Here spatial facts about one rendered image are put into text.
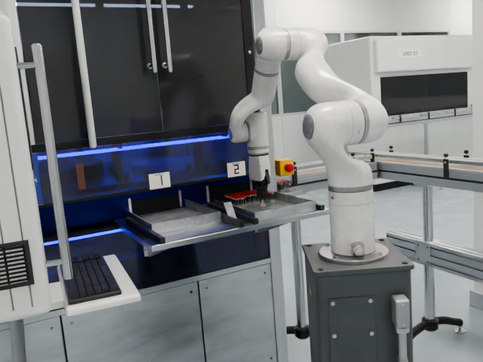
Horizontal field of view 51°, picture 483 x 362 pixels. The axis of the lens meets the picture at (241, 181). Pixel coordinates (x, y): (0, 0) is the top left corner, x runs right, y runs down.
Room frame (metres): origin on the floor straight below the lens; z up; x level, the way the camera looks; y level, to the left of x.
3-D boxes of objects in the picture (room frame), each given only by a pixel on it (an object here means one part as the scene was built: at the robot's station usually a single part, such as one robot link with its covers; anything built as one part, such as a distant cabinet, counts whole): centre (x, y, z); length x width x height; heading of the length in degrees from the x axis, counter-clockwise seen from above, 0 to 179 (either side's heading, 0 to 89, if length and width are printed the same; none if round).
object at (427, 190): (2.44, -0.90, 0.46); 0.09 x 0.09 x 0.77; 27
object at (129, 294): (1.49, 0.51, 0.79); 0.45 x 0.28 x 0.03; 22
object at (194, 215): (1.90, 0.28, 0.90); 0.34 x 0.26 x 0.04; 27
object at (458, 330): (2.44, -0.90, 0.07); 0.50 x 0.08 x 0.14; 117
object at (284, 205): (1.95, -0.08, 0.90); 0.34 x 0.26 x 0.04; 27
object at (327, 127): (1.36, -0.26, 1.16); 0.19 x 0.12 x 0.24; 109
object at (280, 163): (2.27, -0.19, 1.00); 0.08 x 0.07 x 0.07; 27
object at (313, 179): (2.53, -0.38, 0.92); 0.69 x 0.16 x 0.16; 117
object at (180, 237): (1.91, 0.09, 0.87); 0.70 x 0.48 x 0.02; 117
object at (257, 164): (1.99, -0.08, 1.05); 0.10 x 0.08 x 0.11; 27
